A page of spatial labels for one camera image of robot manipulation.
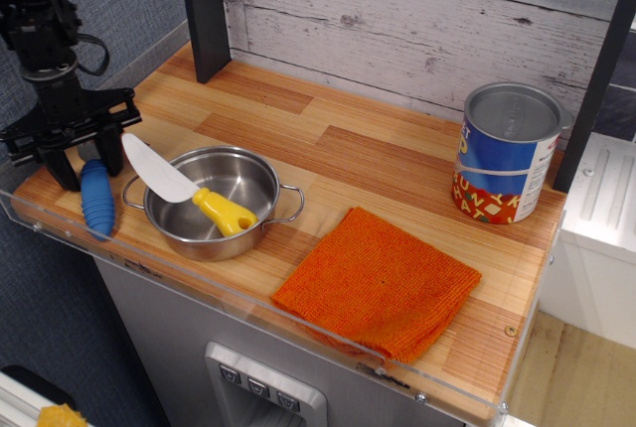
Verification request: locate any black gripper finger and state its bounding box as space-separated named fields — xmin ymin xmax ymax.
xmin=39 ymin=148 xmax=80 ymax=192
xmin=94 ymin=125 xmax=123 ymax=177

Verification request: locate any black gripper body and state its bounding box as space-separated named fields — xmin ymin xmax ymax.
xmin=1 ymin=71 xmax=141 ymax=165

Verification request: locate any blue handled metal fork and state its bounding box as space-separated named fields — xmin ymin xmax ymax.
xmin=78 ymin=141 xmax=115 ymax=241

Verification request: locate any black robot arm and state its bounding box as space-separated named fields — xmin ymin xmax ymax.
xmin=1 ymin=0 xmax=141 ymax=192

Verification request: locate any white yellow toy knife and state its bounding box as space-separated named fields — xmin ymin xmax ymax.
xmin=121 ymin=133 xmax=258 ymax=237

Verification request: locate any small steel pot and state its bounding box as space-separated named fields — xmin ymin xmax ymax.
xmin=122 ymin=145 xmax=305 ymax=263

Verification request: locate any silver toy fridge cabinet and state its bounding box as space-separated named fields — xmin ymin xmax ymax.
xmin=96 ymin=260 xmax=462 ymax=426

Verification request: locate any yellow orange object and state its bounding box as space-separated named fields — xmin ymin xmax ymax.
xmin=36 ymin=404 xmax=88 ymax=427

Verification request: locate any ice dispenser button panel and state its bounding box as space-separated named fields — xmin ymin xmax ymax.
xmin=205 ymin=342 xmax=328 ymax=426

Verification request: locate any orange knitted cloth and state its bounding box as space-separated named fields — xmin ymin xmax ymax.
xmin=272 ymin=208 xmax=481 ymax=362

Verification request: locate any blue soup can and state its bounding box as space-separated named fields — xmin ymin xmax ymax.
xmin=451 ymin=81 xmax=574 ymax=224

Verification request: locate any white plastic appliance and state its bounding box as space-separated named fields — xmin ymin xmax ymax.
xmin=539 ymin=133 xmax=635 ymax=348

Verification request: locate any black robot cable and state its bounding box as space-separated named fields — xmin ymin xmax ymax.
xmin=74 ymin=34 xmax=110 ymax=77

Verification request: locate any black left vertical post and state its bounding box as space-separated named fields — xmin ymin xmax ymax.
xmin=185 ymin=0 xmax=232 ymax=83

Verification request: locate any black vertical post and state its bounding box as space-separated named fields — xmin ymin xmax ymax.
xmin=185 ymin=0 xmax=232 ymax=83
xmin=553 ymin=0 xmax=635 ymax=193

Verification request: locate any clear acrylic guard rail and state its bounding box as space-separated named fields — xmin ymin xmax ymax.
xmin=0 ymin=19 xmax=562 ymax=423

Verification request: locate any black right vertical post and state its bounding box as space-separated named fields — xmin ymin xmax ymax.
xmin=553 ymin=0 xmax=635 ymax=193

